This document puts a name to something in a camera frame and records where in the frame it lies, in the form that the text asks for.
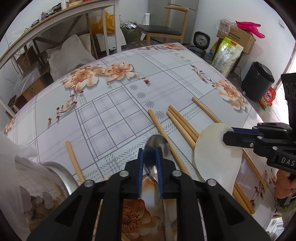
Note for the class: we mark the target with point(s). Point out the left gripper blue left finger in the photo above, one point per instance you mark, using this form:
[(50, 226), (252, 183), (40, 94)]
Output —
[(140, 159)]

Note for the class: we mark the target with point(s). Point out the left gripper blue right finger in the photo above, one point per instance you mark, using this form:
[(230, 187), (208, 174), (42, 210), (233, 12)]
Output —
[(159, 159)]

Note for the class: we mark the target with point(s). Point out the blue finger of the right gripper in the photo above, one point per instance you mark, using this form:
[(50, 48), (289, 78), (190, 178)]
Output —
[(246, 130)]

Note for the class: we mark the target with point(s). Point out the metal spoon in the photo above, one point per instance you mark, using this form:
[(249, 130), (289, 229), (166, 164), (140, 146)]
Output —
[(153, 157)]

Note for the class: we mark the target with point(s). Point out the lone wooden chopstick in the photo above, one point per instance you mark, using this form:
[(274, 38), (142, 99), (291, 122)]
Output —
[(235, 139)]

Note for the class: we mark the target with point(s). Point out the cream plastic rice paddle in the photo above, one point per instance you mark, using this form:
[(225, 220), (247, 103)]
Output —
[(214, 159)]

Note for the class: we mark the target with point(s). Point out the person's right hand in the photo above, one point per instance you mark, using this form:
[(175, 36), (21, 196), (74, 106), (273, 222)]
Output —
[(283, 186)]

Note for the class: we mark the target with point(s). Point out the red detergent packet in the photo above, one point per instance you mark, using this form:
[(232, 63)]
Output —
[(268, 98)]

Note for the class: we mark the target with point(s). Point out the black trash bin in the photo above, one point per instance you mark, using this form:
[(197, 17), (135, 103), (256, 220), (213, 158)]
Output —
[(257, 81)]

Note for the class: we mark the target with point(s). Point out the yellow white rice bag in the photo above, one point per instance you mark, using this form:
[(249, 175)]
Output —
[(227, 54)]

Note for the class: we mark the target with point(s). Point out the cardboard box on stand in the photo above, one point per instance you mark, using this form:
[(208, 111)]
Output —
[(241, 37)]

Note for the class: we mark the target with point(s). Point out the black rice cooker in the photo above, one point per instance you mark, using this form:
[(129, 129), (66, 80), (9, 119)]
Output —
[(201, 42)]

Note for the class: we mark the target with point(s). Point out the pink plastic bag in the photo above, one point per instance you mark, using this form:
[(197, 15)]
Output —
[(251, 27)]

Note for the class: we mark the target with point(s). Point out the cardboard box under desk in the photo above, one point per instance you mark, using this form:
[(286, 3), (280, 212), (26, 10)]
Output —
[(30, 85)]

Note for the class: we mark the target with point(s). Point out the metal utensil holder with bag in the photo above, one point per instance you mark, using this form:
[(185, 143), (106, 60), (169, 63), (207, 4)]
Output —
[(30, 191)]

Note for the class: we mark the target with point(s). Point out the grey white sack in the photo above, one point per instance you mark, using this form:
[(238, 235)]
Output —
[(73, 53)]

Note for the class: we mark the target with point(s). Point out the wooden chair black seat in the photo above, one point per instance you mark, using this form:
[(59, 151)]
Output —
[(165, 32)]

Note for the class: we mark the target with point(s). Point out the silver refrigerator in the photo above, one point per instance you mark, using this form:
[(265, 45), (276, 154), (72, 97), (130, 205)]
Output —
[(158, 15)]

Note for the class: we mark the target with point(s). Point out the wooden top white desk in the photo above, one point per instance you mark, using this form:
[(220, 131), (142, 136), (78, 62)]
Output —
[(60, 17)]

